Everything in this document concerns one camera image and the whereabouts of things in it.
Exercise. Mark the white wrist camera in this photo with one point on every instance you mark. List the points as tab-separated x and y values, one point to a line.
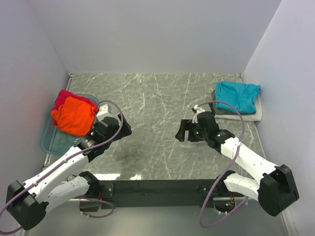
197	110
103	112

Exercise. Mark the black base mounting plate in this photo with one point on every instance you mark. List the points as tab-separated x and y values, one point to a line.
155	193

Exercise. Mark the magenta t-shirt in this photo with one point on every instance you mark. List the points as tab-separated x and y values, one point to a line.
64	94

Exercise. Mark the teal t-shirt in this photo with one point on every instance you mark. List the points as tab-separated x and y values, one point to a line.
240	96

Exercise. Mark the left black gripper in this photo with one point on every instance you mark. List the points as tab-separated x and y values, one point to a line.
126	130

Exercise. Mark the folded dark grey t-shirt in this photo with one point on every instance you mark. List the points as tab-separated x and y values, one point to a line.
213	103

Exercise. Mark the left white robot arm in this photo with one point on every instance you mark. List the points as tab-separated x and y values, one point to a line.
29	202

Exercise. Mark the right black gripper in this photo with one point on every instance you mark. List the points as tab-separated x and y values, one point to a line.
185	125

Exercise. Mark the orange t-shirt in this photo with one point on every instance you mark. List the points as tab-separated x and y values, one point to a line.
74	117

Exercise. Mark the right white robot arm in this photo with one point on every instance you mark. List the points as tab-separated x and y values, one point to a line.
273	186

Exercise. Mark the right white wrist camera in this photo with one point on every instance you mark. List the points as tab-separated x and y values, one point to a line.
197	110

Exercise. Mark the folded white t-shirt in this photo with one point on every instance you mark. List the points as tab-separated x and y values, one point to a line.
248	117

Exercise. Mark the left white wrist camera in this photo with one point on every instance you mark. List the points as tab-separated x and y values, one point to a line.
103	112

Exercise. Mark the translucent blue plastic basin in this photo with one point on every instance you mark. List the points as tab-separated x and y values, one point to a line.
53	141

